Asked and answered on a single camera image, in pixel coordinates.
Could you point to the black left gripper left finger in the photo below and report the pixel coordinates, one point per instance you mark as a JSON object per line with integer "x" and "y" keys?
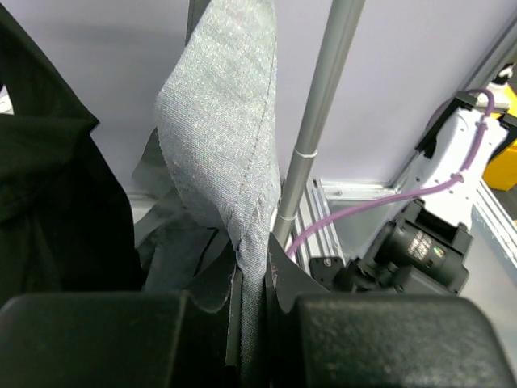
{"x": 108, "y": 340}

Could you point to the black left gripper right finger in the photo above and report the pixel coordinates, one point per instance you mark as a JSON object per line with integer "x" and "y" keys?
{"x": 319, "y": 338}

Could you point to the grey shirt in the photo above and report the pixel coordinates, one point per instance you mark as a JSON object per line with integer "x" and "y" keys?
{"x": 211, "y": 163}

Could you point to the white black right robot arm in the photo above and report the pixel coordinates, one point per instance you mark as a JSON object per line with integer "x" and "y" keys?
{"x": 420, "y": 243}

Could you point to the black shirt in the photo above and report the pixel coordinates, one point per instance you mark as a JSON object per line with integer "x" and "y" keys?
{"x": 66, "y": 222}

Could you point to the silver clothes rack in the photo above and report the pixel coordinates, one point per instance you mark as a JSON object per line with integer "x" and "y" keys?
{"x": 340, "y": 30}

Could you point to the yellow box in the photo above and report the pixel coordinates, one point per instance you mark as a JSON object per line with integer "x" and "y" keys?
{"x": 500, "y": 174}

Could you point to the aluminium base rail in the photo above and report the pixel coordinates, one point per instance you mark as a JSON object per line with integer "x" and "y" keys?
{"x": 347, "y": 237}

